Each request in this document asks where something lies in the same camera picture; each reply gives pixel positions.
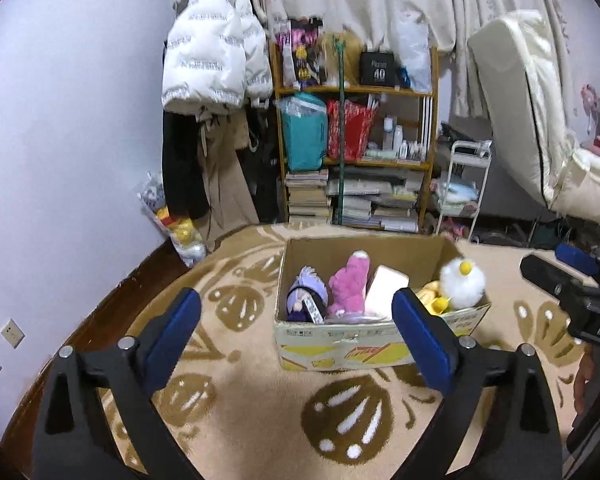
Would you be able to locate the white duvet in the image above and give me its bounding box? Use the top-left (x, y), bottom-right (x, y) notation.
top-left (545, 145), bottom-right (600, 226)

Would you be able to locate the red patterned bag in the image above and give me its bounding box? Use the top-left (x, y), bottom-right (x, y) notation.
top-left (326, 99), bottom-right (378, 162)

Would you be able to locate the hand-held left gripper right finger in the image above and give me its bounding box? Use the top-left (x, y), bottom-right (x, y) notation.
top-left (387, 287), bottom-right (563, 480)

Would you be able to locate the pile of magazines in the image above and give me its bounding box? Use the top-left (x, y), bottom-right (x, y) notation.
top-left (340, 170), bottom-right (426, 233)

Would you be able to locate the pink plush toy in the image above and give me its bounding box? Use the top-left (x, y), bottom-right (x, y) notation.
top-left (326, 251), bottom-right (371, 318)

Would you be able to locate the clear plastic bag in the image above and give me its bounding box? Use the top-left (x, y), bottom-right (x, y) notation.
top-left (392, 12), bottom-right (433, 93)

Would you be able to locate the black hanging coat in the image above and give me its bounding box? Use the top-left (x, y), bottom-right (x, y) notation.
top-left (161, 107), bottom-right (211, 218)

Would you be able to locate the pale blue cloth bundle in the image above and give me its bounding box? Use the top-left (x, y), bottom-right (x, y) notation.
top-left (439, 180), bottom-right (479, 206)

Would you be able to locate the row of small bottles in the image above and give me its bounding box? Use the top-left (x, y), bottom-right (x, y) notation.
top-left (365, 115), bottom-right (428, 163)

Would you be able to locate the beige hanging coat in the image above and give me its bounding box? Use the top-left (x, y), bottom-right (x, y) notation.
top-left (197, 107), bottom-right (261, 241)

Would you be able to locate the pale pink soft block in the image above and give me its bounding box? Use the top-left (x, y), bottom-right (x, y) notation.
top-left (364, 265), bottom-right (411, 318)

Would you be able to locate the white puffer jacket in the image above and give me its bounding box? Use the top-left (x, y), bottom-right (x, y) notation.
top-left (161, 0), bottom-right (273, 111)

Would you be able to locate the small black box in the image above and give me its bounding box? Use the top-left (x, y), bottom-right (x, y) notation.
top-left (358, 50), bottom-right (398, 87)

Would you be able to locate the green pole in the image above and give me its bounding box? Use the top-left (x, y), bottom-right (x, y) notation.
top-left (330, 32), bottom-right (348, 226)

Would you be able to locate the plastic bag of plush toys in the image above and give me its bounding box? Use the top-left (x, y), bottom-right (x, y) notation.
top-left (137, 172), bottom-right (208, 268)

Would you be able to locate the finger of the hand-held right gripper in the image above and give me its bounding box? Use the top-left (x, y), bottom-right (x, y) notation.
top-left (555, 244), bottom-right (600, 277)
top-left (520, 254), bottom-right (588, 306)

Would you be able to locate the beige patterned rug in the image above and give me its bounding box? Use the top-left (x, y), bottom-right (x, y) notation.
top-left (100, 220), bottom-right (596, 480)

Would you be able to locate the tan fluffy item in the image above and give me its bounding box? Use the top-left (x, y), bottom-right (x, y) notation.
top-left (322, 32), bottom-right (359, 86)

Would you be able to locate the printed cardboard box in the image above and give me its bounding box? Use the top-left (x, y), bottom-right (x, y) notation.
top-left (272, 235), bottom-right (492, 372)

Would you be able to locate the white mattress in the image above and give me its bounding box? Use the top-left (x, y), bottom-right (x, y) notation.
top-left (467, 9), bottom-right (581, 211)

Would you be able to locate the wooden shelf unit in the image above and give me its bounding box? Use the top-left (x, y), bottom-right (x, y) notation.
top-left (269, 40), bottom-right (440, 233)

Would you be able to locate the stack of books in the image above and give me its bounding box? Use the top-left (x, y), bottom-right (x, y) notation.
top-left (284, 169), bottom-right (331, 223)

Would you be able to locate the teal bag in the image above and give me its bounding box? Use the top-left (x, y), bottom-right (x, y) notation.
top-left (279, 92), bottom-right (328, 172)

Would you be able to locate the white trolley cart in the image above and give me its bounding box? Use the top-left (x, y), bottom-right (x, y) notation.
top-left (430, 125), bottom-right (493, 243)

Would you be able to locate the white fluffy plush chick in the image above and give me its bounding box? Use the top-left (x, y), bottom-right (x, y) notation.
top-left (439, 256), bottom-right (487, 309)

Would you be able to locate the black hanging garment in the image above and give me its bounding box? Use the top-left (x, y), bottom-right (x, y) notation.
top-left (245, 100), bottom-right (286, 223)

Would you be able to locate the pink and purple figure box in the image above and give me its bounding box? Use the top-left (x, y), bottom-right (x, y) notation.
top-left (275, 17), bottom-right (326, 88)

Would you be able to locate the pink wall sticker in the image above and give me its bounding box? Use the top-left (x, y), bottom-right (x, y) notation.
top-left (580, 84), bottom-right (600, 133)

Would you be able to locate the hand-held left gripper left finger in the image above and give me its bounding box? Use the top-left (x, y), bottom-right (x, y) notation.
top-left (32, 287), bottom-right (211, 480)

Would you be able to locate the purple-haired plush doll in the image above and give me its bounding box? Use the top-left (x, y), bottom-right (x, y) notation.
top-left (286, 266), bottom-right (330, 323)

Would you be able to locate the person's right hand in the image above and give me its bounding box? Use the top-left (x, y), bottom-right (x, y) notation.
top-left (574, 347), bottom-right (600, 415)

